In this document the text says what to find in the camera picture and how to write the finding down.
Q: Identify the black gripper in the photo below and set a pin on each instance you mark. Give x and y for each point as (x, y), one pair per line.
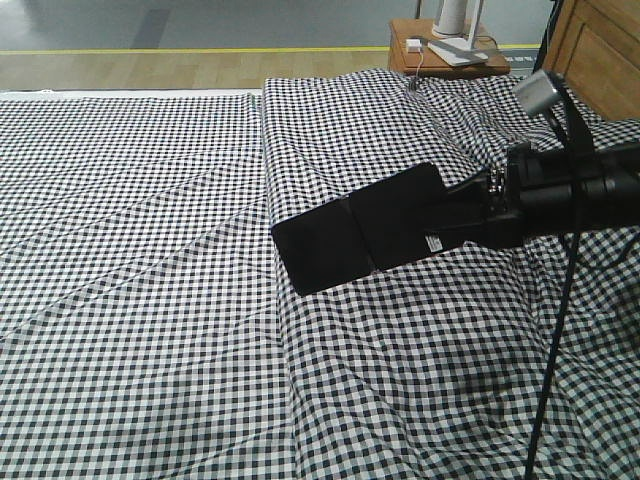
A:
(504, 226)

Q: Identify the black foldable phone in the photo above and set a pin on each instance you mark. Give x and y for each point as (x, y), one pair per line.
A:
(375, 228)

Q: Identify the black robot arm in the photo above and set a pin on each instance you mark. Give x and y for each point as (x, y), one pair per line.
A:
(538, 194)

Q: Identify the white desk lamp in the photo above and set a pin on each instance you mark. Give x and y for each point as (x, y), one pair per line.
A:
(461, 51)

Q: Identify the checkered bed sheet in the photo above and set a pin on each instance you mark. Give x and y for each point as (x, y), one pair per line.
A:
(139, 338)

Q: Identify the checkered folded quilt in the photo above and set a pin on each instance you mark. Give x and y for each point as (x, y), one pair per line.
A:
(433, 370)

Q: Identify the white charger adapter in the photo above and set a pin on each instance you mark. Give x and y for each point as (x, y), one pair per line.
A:
(413, 45)

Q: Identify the wooden nightstand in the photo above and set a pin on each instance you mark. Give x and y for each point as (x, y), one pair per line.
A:
(428, 64)

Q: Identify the white cylindrical humidifier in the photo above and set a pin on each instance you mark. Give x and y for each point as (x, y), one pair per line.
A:
(450, 18)

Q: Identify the wooden headboard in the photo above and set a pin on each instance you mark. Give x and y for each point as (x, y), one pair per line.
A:
(595, 47)

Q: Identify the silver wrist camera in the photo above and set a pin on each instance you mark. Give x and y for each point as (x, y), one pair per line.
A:
(538, 92)

